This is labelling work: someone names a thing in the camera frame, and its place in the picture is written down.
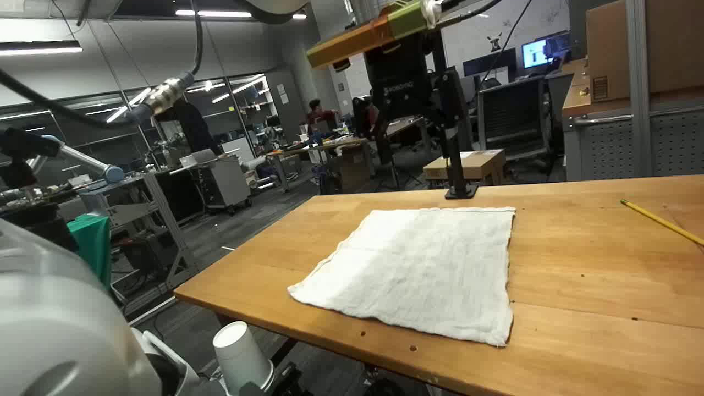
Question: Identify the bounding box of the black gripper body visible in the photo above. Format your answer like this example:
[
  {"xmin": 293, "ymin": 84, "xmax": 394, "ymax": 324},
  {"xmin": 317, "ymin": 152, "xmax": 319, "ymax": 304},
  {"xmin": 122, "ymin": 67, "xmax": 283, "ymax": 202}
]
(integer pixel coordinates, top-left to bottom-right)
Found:
[{"xmin": 363, "ymin": 30, "xmax": 442, "ymax": 126}]

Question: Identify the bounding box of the white terry towel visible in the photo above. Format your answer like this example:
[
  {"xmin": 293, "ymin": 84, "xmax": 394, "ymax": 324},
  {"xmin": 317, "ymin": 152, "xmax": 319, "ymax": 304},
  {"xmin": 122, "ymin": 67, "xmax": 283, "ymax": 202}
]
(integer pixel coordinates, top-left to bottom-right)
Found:
[{"xmin": 287, "ymin": 204, "xmax": 517, "ymax": 347}]

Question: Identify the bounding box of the person in red shirt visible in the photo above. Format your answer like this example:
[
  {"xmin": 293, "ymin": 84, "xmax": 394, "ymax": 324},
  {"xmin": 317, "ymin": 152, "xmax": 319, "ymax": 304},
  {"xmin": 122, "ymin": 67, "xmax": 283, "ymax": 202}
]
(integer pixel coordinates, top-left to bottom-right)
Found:
[{"xmin": 305, "ymin": 96, "xmax": 339, "ymax": 141}]

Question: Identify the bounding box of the lit computer monitor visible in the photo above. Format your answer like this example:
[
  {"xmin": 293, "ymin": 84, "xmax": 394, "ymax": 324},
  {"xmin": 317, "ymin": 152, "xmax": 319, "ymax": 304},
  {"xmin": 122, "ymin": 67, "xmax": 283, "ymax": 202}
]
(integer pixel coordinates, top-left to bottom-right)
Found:
[{"xmin": 520, "ymin": 30, "xmax": 572, "ymax": 73}]

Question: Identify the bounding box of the ceiling light strip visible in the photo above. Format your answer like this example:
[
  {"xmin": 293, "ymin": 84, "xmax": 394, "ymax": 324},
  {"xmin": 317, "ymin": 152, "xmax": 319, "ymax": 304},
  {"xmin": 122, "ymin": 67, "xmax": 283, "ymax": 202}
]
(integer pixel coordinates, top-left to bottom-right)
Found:
[
  {"xmin": 173, "ymin": 7, "xmax": 255, "ymax": 23},
  {"xmin": 0, "ymin": 40, "xmax": 83, "ymax": 57}
]

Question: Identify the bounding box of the white equipment cart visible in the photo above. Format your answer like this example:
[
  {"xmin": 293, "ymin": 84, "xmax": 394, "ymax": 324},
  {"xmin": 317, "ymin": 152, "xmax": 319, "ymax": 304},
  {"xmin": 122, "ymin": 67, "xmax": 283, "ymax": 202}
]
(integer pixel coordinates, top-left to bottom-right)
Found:
[{"xmin": 179, "ymin": 149, "xmax": 253, "ymax": 216}]

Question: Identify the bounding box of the black hanging jacket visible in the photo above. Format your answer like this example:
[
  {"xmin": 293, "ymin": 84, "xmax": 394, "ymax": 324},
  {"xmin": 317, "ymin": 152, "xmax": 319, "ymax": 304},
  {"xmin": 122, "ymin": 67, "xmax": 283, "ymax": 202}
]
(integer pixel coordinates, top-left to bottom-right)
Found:
[{"xmin": 156, "ymin": 96, "xmax": 218, "ymax": 156}]

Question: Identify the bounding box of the grey perforated metal cabinet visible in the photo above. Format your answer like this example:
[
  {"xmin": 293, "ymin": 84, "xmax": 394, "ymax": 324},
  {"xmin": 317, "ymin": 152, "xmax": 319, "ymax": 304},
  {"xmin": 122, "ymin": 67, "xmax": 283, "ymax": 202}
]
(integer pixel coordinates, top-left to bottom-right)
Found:
[{"xmin": 562, "ymin": 91, "xmax": 704, "ymax": 182}]

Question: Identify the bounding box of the grey metal shelf table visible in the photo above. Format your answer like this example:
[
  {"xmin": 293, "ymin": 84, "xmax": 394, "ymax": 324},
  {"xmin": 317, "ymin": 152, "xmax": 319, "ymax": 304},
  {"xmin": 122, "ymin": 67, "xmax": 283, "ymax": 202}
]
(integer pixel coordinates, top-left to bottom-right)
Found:
[{"xmin": 74, "ymin": 172, "xmax": 202, "ymax": 310}]

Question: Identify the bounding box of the large cardboard box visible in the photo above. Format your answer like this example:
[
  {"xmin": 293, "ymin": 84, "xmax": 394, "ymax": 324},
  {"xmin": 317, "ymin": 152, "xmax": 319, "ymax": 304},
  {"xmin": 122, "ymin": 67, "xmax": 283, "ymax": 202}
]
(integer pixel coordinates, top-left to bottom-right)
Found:
[{"xmin": 584, "ymin": 0, "xmax": 704, "ymax": 103}]

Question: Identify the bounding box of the yellow pencil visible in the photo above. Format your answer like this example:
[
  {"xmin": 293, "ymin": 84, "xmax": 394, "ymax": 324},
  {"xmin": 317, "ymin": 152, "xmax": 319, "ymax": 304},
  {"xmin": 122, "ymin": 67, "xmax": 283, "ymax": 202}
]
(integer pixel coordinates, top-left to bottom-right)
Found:
[{"xmin": 618, "ymin": 199, "xmax": 704, "ymax": 249}]

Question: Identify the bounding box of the white paper cup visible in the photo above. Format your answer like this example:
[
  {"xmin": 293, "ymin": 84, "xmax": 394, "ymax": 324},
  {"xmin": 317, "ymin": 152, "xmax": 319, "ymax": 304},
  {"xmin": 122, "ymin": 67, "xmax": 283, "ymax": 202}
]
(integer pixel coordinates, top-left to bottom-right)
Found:
[{"xmin": 211, "ymin": 320, "xmax": 278, "ymax": 396}]

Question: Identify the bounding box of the teal green bag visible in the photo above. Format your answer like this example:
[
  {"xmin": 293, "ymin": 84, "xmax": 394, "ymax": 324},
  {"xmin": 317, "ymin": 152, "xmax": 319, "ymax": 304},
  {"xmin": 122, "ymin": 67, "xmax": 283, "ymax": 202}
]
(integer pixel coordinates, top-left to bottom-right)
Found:
[{"xmin": 67, "ymin": 212, "xmax": 114, "ymax": 288}]

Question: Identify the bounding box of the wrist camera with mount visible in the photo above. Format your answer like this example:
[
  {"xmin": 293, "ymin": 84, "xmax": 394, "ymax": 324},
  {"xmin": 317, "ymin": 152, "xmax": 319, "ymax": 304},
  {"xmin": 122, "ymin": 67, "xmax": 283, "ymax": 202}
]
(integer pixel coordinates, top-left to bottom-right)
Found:
[{"xmin": 305, "ymin": 2, "xmax": 429, "ymax": 71}]

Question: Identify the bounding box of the black camera stand pole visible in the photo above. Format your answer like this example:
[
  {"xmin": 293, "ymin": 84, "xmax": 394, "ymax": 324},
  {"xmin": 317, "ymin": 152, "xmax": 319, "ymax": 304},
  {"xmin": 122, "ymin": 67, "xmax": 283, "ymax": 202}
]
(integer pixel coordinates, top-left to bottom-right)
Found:
[{"xmin": 435, "ymin": 29, "xmax": 479, "ymax": 202}]

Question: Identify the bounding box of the aluminium frame post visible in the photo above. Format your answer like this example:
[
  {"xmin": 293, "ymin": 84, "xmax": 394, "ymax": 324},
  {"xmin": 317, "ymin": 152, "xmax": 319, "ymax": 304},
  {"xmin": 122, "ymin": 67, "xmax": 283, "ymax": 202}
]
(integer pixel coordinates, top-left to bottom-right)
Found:
[{"xmin": 625, "ymin": 0, "xmax": 656, "ymax": 178}]

